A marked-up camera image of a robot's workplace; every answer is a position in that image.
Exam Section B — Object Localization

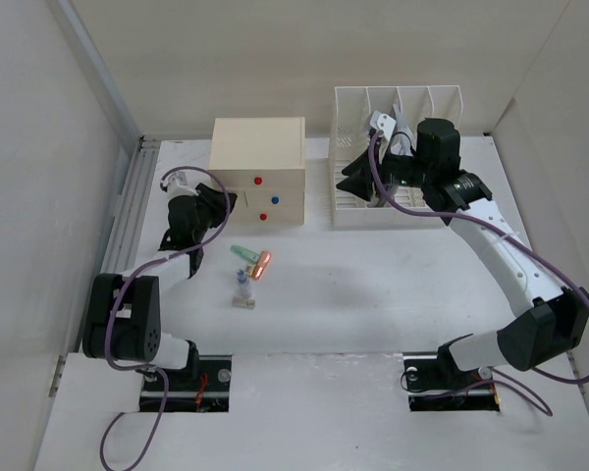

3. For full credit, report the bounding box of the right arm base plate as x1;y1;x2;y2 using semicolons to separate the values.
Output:
401;352;500;412

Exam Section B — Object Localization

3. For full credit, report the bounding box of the aluminium rail frame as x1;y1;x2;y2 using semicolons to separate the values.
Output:
48;1;143;274

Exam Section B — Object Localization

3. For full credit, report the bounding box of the green highlighter pen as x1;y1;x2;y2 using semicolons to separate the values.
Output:
231;244;260;264

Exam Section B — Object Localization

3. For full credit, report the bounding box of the white perforated file organizer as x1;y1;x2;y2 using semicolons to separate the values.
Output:
328;85;463;230

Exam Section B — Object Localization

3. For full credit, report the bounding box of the orange highlighter pen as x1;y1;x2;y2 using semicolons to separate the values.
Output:
251;251;272;281

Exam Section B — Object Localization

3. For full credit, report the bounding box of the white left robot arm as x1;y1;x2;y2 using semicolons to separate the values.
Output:
81;183;238;390

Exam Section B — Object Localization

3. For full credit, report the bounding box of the cream wooden drawer cabinet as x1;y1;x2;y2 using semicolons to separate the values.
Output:
209;117;306;226

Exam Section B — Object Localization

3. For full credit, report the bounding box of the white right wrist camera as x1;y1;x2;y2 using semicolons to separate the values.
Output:
369;111;397;142

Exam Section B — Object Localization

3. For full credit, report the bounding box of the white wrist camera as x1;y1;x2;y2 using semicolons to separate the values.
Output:
369;111;397;142
160;171;194;199

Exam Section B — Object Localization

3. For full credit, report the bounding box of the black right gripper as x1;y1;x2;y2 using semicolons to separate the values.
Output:
335;139;433;202

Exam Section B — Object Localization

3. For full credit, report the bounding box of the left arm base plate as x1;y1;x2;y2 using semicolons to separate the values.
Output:
138;356;233;413

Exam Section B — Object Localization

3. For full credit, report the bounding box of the small blue cap bottle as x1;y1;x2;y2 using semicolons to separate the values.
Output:
237;269;253;299

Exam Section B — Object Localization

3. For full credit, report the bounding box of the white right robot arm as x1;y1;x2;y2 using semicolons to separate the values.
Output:
336;112;589;391

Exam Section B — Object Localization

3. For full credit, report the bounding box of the grey setup guide booklet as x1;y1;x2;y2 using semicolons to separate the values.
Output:
377;103;417;207

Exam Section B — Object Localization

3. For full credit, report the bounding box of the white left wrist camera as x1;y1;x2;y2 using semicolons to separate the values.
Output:
160;171;194;199

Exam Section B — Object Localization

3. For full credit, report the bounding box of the small beige eraser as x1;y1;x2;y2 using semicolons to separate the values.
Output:
232;296;255;310

